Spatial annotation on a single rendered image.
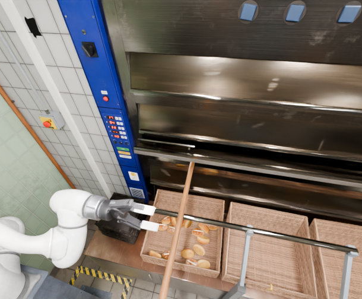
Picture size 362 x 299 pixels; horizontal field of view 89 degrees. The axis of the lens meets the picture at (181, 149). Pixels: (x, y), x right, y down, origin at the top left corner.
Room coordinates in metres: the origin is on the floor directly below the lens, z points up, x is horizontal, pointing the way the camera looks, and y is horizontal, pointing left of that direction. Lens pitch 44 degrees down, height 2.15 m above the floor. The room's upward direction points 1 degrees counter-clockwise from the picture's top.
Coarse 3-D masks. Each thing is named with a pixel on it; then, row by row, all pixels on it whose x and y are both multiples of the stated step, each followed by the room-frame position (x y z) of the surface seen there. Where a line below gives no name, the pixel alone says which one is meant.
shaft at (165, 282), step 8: (192, 168) 0.78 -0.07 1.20; (184, 192) 0.60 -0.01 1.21; (184, 200) 0.54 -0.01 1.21; (184, 208) 0.50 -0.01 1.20; (176, 224) 0.41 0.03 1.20; (176, 232) 0.37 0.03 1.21; (176, 240) 0.33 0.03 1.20; (176, 248) 0.30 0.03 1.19; (168, 264) 0.23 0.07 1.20; (168, 272) 0.20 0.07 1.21; (168, 280) 0.17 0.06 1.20; (160, 296) 0.11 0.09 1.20
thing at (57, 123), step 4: (44, 112) 1.01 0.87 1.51; (52, 112) 1.01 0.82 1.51; (56, 112) 1.01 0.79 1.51; (40, 116) 0.97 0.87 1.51; (44, 116) 0.97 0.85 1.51; (48, 116) 0.97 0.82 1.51; (52, 116) 0.97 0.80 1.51; (56, 116) 0.99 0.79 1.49; (60, 116) 1.01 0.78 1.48; (44, 120) 0.97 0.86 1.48; (52, 120) 0.96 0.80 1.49; (56, 120) 0.97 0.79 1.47; (60, 120) 1.00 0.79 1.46; (52, 124) 0.96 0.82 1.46; (56, 124) 0.96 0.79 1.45; (60, 124) 0.98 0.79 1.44; (64, 124) 1.01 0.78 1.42; (48, 128) 0.97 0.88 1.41; (52, 128) 0.96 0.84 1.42; (56, 128) 0.95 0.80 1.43; (60, 128) 0.97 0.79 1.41
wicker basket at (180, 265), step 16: (160, 192) 0.84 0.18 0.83; (176, 192) 0.82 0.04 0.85; (160, 208) 0.79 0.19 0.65; (176, 208) 0.77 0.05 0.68; (208, 208) 0.73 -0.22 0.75; (192, 224) 0.67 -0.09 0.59; (144, 240) 0.49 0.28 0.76; (160, 240) 0.54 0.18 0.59; (192, 240) 0.54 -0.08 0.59; (144, 256) 0.39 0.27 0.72; (176, 256) 0.43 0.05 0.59; (208, 256) 0.42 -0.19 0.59; (192, 272) 0.32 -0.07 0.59; (208, 272) 0.30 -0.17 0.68
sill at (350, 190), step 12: (204, 168) 0.81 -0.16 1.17; (216, 168) 0.79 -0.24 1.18; (228, 168) 0.79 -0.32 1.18; (264, 180) 0.71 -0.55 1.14; (276, 180) 0.70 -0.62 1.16; (288, 180) 0.69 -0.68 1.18; (300, 180) 0.68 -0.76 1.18; (312, 180) 0.68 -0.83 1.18; (348, 192) 0.60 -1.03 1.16; (360, 192) 0.59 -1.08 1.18
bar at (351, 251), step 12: (192, 216) 0.46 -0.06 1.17; (240, 228) 0.39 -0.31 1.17; (252, 228) 0.39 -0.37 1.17; (288, 240) 0.33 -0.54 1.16; (300, 240) 0.33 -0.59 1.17; (312, 240) 0.33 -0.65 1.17; (348, 252) 0.27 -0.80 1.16; (348, 264) 0.24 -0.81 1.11; (240, 276) 0.22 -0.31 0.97; (348, 276) 0.19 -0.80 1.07; (240, 288) 0.17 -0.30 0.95; (348, 288) 0.15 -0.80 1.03
